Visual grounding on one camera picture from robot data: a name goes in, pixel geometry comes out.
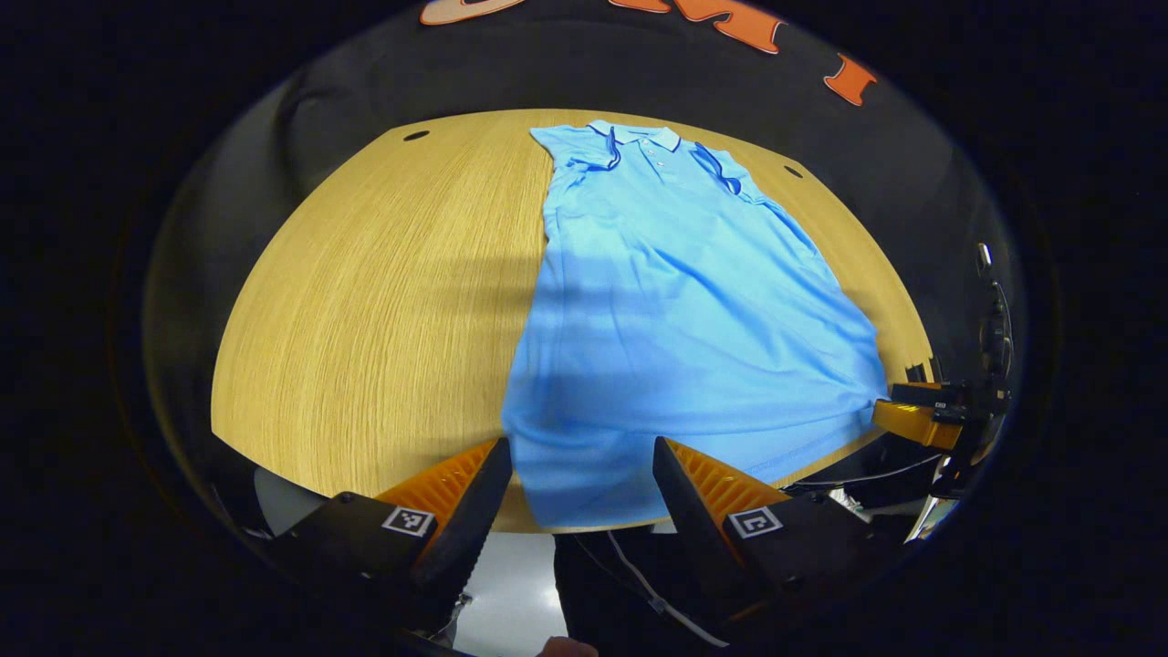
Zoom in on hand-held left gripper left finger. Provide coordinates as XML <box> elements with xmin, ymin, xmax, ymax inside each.
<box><xmin>263</xmin><ymin>436</ymin><xmax>515</xmax><ymax>635</ymax></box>

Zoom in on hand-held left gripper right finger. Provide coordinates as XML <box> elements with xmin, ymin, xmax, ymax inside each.
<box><xmin>652</xmin><ymin>436</ymin><xmax>906</xmax><ymax>632</ymax></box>

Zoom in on light blue T-shirt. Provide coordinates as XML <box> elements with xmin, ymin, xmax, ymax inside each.
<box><xmin>499</xmin><ymin>119</ymin><xmax>892</xmax><ymax>531</ymax></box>

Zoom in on person's dark trousers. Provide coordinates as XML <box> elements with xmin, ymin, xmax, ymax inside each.
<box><xmin>552</xmin><ymin>527</ymin><xmax>740</xmax><ymax>657</ymax></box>

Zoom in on black cable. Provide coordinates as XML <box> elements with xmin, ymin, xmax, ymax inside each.
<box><xmin>783</xmin><ymin>453</ymin><xmax>943</xmax><ymax>491</ymax></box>

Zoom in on white cable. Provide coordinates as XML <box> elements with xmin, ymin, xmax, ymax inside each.
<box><xmin>606</xmin><ymin>529</ymin><xmax>731</xmax><ymax>650</ymax></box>

